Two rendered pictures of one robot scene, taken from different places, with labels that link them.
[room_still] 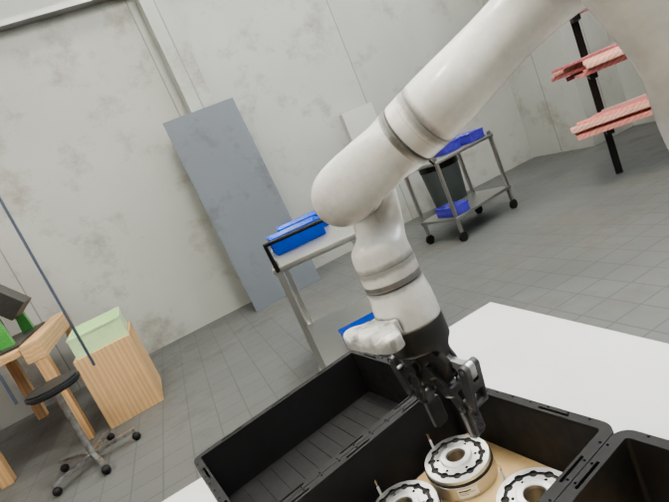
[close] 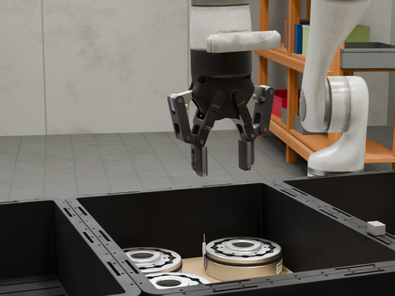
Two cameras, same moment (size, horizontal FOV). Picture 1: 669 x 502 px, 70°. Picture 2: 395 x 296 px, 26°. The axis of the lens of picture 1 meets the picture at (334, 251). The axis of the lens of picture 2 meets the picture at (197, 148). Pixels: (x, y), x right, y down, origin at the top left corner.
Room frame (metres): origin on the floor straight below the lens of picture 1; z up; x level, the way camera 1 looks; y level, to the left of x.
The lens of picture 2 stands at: (0.43, 0.99, 1.20)
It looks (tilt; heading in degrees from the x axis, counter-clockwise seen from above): 11 degrees down; 277
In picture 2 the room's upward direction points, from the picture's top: straight up
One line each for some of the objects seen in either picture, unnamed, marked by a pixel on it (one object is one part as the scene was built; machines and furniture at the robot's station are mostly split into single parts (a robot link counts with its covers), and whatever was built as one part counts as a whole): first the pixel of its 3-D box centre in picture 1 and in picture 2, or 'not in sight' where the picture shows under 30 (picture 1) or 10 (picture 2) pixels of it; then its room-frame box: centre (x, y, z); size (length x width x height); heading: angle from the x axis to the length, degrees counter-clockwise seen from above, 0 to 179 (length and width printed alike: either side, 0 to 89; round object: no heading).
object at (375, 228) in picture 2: not in sight; (375, 228); (0.35, 0.04, 0.94); 0.02 x 0.01 x 0.01; 117
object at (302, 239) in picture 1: (339, 293); not in sight; (2.87, 0.07, 0.54); 1.14 x 0.67 x 1.07; 179
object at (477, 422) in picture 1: (477, 413); (253, 143); (0.50, -0.08, 1.01); 0.03 x 0.01 x 0.05; 32
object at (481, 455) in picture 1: (457, 458); (141, 261); (0.64, -0.04, 0.86); 0.10 x 0.10 x 0.01
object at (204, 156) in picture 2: (436, 411); (201, 160); (0.56, -0.04, 0.99); 0.02 x 0.01 x 0.04; 122
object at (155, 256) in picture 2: (455, 455); (141, 257); (0.64, -0.04, 0.86); 0.05 x 0.05 x 0.01
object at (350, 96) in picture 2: not in sight; (337, 128); (0.38, -0.42, 0.98); 0.09 x 0.09 x 0.17; 11
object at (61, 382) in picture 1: (79, 421); not in sight; (3.24, 2.13, 0.33); 0.63 x 0.60 x 0.66; 20
